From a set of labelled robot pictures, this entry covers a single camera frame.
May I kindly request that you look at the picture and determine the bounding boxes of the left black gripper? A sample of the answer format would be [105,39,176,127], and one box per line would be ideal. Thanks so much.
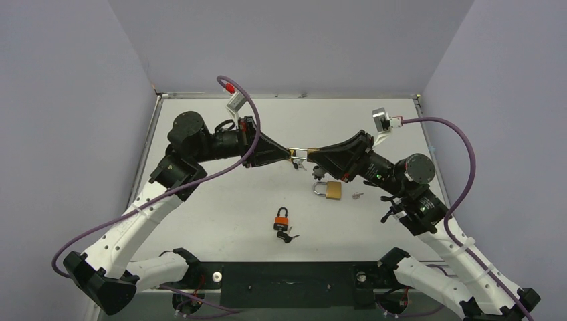
[195,117,292,169]

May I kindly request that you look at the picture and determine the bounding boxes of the large brass padlock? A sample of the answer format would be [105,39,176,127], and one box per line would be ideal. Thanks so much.
[312,181,342,200]

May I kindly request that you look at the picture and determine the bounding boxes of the small brass padlock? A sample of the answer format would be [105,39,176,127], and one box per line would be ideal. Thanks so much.
[288,148,318,162]

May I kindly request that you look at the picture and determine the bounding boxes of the orange black padlock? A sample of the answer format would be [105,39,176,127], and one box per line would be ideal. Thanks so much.
[273,207,289,231]

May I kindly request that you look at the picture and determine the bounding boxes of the yellow padlock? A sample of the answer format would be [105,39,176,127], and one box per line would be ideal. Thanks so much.
[291,158,307,171]

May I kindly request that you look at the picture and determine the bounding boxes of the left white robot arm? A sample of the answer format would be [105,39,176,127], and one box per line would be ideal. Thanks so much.
[63,111,292,315]

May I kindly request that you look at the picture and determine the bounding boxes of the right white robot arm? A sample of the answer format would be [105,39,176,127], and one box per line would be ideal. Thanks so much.
[306,131,540,320]

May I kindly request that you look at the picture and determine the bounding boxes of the black keys of orange padlock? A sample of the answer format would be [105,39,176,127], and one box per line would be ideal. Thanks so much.
[276,230,299,243]

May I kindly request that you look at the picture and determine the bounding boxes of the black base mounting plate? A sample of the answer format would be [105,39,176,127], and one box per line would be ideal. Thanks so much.
[169,261,402,309]

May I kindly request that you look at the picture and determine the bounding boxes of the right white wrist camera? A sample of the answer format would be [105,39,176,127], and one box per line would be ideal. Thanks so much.
[372,108,403,149]

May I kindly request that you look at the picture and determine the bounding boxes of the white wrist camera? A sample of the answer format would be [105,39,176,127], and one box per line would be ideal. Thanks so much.
[226,91,247,120]
[372,108,403,149]

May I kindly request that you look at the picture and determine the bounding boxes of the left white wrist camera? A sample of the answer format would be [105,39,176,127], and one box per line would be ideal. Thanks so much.
[226,91,247,120]

